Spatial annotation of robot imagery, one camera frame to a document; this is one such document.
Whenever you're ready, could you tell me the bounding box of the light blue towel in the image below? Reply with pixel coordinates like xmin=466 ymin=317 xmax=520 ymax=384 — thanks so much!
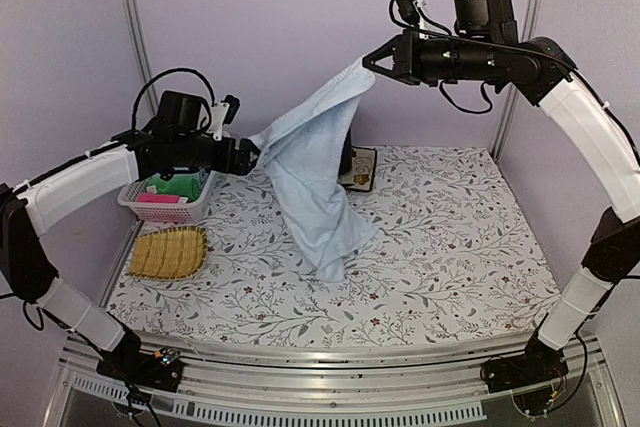
xmin=249 ymin=59 xmax=377 ymax=283

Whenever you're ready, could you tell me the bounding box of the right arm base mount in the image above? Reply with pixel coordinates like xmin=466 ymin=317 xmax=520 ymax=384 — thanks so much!
xmin=480 ymin=349 xmax=569 ymax=393

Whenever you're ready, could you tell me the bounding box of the aluminium front rail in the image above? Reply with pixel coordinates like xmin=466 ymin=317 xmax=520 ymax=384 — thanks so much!
xmin=43 ymin=334 xmax=627 ymax=426

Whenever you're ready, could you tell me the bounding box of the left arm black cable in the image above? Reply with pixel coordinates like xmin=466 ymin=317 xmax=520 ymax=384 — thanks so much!
xmin=130 ymin=66 xmax=217 ymax=131

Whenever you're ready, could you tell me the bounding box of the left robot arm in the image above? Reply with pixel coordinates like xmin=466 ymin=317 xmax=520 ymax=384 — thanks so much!
xmin=1 ymin=91 xmax=259 ymax=381

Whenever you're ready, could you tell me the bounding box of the aluminium post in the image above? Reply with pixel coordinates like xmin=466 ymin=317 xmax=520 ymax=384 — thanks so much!
xmin=489 ymin=0 xmax=550 ymax=158
xmin=112 ymin=0 xmax=159 ymax=98

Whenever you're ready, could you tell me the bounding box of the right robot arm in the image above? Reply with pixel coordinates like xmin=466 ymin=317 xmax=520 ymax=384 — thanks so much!
xmin=363 ymin=0 xmax=639 ymax=383

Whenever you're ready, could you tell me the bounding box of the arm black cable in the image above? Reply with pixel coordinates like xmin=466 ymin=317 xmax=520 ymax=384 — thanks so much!
xmin=130 ymin=66 xmax=217 ymax=131
xmin=388 ymin=0 xmax=640 ymax=158

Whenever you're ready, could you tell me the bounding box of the white plastic basket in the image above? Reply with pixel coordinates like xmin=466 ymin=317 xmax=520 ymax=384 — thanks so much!
xmin=117 ymin=173 xmax=215 ymax=224

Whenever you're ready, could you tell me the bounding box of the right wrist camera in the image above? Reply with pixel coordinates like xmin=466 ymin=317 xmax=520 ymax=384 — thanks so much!
xmin=394 ymin=0 xmax=429 ymax=40

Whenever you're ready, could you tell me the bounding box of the black tall cup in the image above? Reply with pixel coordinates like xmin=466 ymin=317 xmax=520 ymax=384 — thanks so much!
xmin=338 ymin=130 xmax=353 ymax=177

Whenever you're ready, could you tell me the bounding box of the green rolled towel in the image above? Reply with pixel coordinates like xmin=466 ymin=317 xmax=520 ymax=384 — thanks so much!
xmin=144 ymin=173 xmax=202 ymax=201

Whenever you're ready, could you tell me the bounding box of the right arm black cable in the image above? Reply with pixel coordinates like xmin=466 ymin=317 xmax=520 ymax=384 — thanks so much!
xmin=388 ymin=0 xmax=640 ymax=158

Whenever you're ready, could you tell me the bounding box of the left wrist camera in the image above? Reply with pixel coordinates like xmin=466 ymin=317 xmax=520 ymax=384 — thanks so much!
xmin=208 ymin=94 xmax=240 ymax=141

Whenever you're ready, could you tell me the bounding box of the right aluminium post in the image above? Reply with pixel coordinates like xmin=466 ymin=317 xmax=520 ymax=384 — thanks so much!
xmin=489 ymin=0 xmax=550 ymax=158

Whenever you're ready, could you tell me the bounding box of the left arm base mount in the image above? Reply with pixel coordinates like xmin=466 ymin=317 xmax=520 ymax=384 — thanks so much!
xmin=96 ymin=349 xmax=185 ymax=393

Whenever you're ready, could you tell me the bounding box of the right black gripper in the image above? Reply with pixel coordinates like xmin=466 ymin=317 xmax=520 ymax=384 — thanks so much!
xmin=366 ymin=26 xmax=499 ymax=86

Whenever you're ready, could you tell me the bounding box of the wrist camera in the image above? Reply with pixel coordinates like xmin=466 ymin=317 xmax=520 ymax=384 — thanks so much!
xmin=394 ymin=0 xmax=429 ymax=40
xmin=208 ymin=94 xmax=240 ymax=141

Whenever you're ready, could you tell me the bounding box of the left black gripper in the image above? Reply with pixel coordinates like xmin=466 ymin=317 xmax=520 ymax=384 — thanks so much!
xmin=175 ymin=133 xmax=266 ymax=175

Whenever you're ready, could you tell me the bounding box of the floral square coaster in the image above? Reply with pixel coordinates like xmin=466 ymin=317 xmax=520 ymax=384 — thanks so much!
xmin=338 ymin=147 xmax=378 ymax=193

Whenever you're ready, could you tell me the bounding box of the left aluminium post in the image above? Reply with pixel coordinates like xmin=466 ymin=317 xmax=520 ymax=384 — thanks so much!
xmin=112 ymin=0 xmax=159 ymax=98

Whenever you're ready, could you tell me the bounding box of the pink rolled towel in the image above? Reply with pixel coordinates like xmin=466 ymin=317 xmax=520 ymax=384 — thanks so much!
xmin=136 ymin=192 xmax=181 ymax=204

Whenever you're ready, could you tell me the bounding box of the woven bamboo tray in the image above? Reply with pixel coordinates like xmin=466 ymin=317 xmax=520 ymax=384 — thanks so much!
xmin=127 ymin=226 xmax=208 ymax=281

